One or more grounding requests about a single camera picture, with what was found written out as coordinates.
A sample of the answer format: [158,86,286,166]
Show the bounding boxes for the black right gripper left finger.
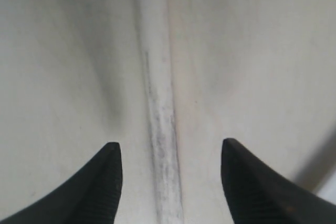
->
[1,142,123,223]

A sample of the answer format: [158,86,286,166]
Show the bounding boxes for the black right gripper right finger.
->
[220,138,335,224]

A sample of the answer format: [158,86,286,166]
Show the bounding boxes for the white drumstick front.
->
[136,0,184,223]

